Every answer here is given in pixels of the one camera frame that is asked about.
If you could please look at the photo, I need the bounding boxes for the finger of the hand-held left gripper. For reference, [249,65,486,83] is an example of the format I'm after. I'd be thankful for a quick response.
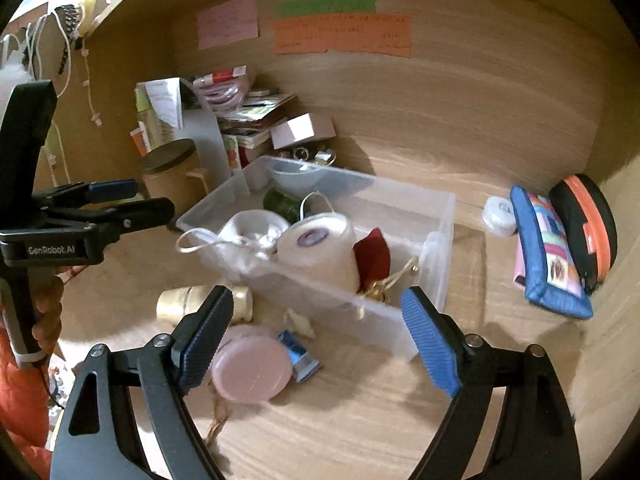
[32,179,139,207]
[45,197,176,237]

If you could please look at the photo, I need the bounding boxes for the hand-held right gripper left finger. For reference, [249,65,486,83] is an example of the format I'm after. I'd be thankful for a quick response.
[50,285,235,480]

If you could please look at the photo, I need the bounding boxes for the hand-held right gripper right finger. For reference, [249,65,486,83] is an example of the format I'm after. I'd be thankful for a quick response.
[400,286,582,480]

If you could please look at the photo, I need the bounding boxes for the pink round case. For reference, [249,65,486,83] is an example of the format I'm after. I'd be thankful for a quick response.
[211,324,293,404]

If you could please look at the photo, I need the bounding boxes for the clear plastic storage bin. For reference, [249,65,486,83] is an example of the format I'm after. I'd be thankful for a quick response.
[175,155,457,363]

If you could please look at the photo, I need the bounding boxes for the person's left forearm orange sleeve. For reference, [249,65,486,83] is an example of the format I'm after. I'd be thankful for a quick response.
[0,327,53,478]

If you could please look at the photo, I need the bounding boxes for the wooden desktop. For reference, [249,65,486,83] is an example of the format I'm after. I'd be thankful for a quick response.
[47,132,618,480]

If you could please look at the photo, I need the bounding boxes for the person's left hand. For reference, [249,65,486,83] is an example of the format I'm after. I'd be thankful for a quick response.
[31,269,66,356]

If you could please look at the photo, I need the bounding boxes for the brown jar with dark lid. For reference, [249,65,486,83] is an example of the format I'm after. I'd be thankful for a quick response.
[137,138,209,212]

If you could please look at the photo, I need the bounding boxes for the gold cylinder container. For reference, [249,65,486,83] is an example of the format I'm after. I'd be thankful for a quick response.
[156,285,254,326]

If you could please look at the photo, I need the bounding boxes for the gold ornament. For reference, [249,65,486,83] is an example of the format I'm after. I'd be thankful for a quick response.
[362,255,421,304]

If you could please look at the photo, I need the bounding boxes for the brown twine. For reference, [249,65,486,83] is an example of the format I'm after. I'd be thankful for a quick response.
[204,394,234,450]

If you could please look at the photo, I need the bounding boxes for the translucent white folder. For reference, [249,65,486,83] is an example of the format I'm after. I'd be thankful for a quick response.
[181,106,234,188]

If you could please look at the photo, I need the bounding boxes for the blue foil packet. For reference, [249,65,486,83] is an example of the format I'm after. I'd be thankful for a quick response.
[276,330,322,384]

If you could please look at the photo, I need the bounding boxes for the crumpled paper scrap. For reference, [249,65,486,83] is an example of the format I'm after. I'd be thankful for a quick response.
[283,307,316,339]

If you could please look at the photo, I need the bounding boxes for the white folded paper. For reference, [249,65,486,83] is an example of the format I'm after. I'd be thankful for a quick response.
[135,77,187,132]

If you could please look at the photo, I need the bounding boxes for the red fabric pouch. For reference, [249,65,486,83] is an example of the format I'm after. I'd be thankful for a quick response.
[353,228,392,294]

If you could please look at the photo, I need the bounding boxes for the dark green jar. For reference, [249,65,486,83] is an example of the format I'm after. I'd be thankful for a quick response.
[262,187,304,224]

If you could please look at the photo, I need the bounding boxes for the stack of books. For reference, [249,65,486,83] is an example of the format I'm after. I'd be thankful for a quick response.
[220,91,297,171]

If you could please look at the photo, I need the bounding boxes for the white round tape dispenser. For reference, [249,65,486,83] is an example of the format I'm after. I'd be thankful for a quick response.
[482,196,519,236]

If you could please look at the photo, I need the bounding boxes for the blue patchwork pouch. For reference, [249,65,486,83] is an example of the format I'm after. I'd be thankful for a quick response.
[510,185,595,320]

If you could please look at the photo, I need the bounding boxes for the clear glass bowl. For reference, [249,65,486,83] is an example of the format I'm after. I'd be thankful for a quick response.
[270,160,326,189]

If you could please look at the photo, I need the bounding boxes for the metal binder clips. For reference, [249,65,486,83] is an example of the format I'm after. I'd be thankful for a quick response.
[277,144,337,167]

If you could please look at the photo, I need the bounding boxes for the small white pink box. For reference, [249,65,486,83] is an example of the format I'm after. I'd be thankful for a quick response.
[270,113,336,151]

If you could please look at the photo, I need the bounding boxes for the black orange zipper case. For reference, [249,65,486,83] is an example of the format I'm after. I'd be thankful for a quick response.
[548,174,619,296]

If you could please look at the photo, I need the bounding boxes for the pink paper note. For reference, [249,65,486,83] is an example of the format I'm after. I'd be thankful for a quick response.
[196,0,260,51]

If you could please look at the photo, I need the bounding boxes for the orange paper note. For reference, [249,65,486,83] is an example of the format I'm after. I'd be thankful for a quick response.
[271,12,414,59]

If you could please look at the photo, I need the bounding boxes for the green paper note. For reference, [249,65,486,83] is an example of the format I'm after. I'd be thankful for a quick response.
[276,0,377,19]

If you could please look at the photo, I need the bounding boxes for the white organza drawstring bag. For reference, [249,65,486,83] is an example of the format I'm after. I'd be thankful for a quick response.
[176,210,286,281]

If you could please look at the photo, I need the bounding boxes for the white knotted cord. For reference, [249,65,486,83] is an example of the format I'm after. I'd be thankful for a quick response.
[5,7,103,186]

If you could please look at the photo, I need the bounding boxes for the pink cable package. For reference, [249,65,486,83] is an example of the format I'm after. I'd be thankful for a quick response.
[192,66,252,112]

